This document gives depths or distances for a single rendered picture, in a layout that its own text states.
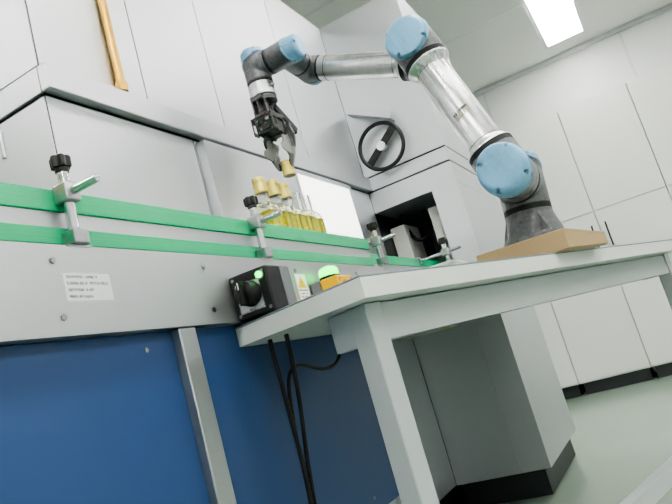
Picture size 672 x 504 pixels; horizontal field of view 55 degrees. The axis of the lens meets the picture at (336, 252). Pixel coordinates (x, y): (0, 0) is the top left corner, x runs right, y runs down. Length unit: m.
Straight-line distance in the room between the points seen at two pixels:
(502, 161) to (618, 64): 4.54
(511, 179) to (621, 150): 3.90
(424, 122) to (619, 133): 2.85
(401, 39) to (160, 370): 1.03
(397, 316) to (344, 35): 2.11
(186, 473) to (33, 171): 0.75
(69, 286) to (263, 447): 0.45
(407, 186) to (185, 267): 1.76
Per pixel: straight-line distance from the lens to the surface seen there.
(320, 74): 1.97
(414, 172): 2.72
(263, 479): 1.14
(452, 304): 1.18
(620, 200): 5.31
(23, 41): 1.59
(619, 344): 5.30
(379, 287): 0.97
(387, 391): 0.99
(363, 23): 3.00
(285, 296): 1.14
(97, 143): 1.53
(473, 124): 1.57
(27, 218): 0.93
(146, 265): 1.01
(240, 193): 1.84
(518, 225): 1.62
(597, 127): 5.42
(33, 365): 0.86
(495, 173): 1.51
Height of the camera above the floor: 0.61
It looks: 11 degrees up
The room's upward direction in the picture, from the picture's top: 16 degrees counter-clockwise
